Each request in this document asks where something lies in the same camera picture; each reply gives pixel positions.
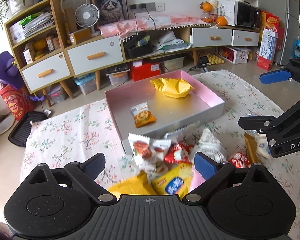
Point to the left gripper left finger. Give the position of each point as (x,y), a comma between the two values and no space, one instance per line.
(83,175)

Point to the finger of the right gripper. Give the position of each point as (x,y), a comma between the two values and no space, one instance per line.
(275,76)
(257,123)

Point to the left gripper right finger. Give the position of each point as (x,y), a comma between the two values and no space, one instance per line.
(215,174)

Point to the red strawberry candy packet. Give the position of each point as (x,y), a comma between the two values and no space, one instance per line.
(239,160)

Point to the white snack bag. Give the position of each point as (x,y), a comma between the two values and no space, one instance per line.
(209,145)

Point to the yellow blue-label snack pack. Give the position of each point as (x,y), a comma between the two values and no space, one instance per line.
(177,181)

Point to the red white candy packet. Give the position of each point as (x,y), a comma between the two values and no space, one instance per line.
(179,153)

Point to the striped yellow snack pack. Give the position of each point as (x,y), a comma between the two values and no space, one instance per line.
(137,185)

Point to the white nut snack packet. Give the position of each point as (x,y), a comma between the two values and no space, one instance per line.
(148,153)

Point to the lotus root snack packet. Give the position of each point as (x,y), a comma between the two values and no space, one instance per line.
(142,115)

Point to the puffy yellow snack bag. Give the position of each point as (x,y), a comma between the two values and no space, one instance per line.
(173,88)

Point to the pink wafer pack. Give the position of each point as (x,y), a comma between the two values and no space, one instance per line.
(197,179)

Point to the golden long snack pack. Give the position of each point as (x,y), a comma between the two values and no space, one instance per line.
(251,146)

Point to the white milk bread pack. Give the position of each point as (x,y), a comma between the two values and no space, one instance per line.
(262,150)

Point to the floral tablecloth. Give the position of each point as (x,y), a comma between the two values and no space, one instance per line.
(80,133)

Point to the blue plastic stool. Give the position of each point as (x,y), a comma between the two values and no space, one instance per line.
(295,48)

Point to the white microwave oven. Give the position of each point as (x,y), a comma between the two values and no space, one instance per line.
(239,14)

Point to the orange fruit lower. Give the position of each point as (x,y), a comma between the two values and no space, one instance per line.
(221,21)

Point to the orange fruit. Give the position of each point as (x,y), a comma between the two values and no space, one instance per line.
(221,21)
(206,6)

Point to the black grill tray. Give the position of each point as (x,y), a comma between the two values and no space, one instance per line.
(22,130)

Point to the pink cardboard box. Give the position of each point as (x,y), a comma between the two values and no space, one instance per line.
(201,104)

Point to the red gift bag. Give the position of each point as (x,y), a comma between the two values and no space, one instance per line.
(17,100)

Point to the red storage box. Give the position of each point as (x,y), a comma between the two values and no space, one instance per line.
(145,71)

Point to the wooden TV cabinet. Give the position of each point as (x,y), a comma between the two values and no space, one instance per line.
(97,53)

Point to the purple plush toy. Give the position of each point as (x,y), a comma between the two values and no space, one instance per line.
(9,72)

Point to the pink cabinet cloth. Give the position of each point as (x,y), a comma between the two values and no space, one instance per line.
(128,28)

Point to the white desk fan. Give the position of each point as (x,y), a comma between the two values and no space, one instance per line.
(86,16)

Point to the framed cat picture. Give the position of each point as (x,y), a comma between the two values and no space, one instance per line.
(111,11)

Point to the black handheld camera tripod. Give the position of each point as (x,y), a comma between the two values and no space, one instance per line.
(203,63)

